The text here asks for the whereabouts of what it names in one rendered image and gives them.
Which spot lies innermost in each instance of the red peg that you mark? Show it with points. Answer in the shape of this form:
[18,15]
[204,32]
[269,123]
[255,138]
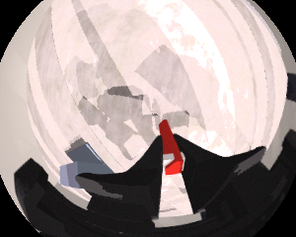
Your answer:
[173,158]

